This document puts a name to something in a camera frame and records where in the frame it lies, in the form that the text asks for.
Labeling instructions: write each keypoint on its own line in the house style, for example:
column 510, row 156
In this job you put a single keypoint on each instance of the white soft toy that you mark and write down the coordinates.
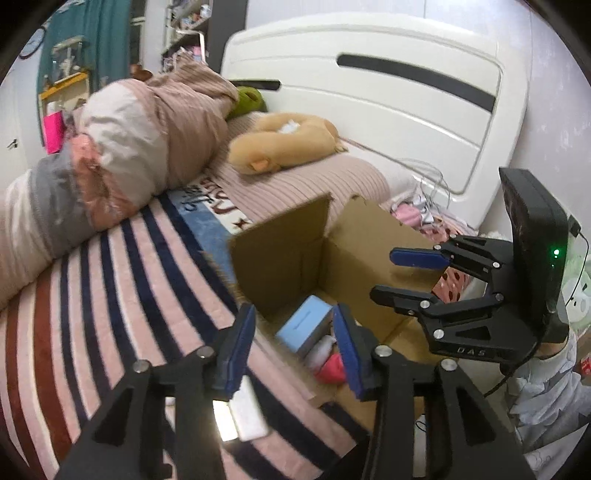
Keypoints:
column 321, row 351

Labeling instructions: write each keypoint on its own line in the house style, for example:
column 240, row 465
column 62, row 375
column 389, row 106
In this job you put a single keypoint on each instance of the pink striped pillow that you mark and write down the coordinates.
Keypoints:
column 295, row 189

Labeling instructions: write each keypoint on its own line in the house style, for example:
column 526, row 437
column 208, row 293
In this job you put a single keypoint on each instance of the white rectangular power bank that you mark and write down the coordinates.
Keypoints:
column 249, row 415

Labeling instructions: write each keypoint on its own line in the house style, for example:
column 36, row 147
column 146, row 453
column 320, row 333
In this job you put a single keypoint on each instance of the person's right forearm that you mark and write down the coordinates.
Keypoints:
column 547, row 401

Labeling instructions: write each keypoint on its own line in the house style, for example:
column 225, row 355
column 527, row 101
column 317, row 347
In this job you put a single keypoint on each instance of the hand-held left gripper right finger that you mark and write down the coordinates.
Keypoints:
column 347, row 355

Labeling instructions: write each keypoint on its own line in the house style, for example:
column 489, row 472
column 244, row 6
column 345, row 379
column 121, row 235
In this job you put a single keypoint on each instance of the green panda plush pillow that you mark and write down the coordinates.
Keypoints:
column 579, row 295

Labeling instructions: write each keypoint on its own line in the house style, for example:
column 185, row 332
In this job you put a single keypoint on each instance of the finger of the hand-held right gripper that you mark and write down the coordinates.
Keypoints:
column 415, row 257
column 397, row 295

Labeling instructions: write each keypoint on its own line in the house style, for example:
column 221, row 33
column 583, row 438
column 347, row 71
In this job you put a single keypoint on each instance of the striped pink navy blanket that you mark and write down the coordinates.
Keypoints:
column 115, row 300

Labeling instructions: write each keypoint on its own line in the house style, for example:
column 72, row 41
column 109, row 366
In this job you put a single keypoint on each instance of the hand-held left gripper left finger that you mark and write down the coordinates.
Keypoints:
column 239, row 353

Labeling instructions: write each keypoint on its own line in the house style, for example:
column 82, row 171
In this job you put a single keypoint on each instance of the blue white printed blanket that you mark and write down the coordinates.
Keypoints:
column 207, row 203

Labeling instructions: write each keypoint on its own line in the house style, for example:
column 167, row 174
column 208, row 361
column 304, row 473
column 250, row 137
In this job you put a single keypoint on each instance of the brown cardboard box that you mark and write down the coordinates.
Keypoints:
column 277, row 263

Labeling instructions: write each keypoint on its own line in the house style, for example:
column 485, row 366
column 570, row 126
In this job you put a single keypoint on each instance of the pink polka dot cloth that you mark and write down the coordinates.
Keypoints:
column 451, row 282

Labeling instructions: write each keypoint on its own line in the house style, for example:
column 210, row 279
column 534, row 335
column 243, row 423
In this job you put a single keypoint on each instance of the red small container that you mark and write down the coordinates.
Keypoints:
column 584, row 364

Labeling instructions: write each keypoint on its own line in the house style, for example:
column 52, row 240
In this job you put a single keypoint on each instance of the cluttered wall shelf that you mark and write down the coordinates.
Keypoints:
column 187, row 27

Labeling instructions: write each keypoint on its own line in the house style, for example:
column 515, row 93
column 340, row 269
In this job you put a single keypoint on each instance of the bright pink bag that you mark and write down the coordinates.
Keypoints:
column 53, row 131

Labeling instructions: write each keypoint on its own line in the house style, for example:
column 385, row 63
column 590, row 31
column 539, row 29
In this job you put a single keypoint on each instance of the red and white item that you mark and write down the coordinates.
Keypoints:
column 333, row 368

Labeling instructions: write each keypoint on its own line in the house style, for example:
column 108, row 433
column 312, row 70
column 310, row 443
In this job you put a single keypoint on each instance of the tan plush toy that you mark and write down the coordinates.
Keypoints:
column 286, row 145

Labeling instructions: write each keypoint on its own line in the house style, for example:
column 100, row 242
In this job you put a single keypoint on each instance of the teal curtain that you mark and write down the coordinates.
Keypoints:
column 106, row 41

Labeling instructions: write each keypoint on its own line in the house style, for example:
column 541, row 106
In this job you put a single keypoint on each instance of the pink grey rolled quilt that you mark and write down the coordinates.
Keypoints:
column 129, row 138

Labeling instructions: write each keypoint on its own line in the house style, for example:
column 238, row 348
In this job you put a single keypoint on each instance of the yellow framed rack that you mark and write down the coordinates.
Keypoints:
column 64, row 83

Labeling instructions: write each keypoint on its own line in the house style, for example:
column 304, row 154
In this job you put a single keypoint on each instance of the light blue small box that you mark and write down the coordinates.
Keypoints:
column 304, row 324

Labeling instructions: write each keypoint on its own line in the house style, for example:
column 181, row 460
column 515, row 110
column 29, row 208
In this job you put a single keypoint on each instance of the green plush toy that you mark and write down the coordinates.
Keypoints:
column 247, row 101

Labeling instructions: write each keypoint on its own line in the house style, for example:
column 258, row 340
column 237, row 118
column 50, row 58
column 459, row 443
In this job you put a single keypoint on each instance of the pink white clothing pile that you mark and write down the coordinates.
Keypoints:
column 415, row 214

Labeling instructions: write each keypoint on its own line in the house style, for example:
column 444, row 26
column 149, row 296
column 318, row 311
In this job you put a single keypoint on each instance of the round wall clock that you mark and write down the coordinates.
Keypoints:
column 32, row 42

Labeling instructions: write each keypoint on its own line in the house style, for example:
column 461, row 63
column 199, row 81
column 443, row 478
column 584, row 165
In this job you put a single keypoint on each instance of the white bed headboard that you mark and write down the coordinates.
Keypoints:
column 392, row 106

